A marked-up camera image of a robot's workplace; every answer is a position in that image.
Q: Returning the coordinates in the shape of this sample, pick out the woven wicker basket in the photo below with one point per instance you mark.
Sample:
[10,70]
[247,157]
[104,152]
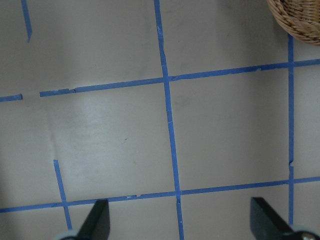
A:
[299,18]

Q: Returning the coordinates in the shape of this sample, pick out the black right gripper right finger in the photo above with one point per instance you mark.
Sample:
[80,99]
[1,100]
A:
[267,224]

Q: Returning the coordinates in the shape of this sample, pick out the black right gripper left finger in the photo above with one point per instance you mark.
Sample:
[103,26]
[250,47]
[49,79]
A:
[97,224]

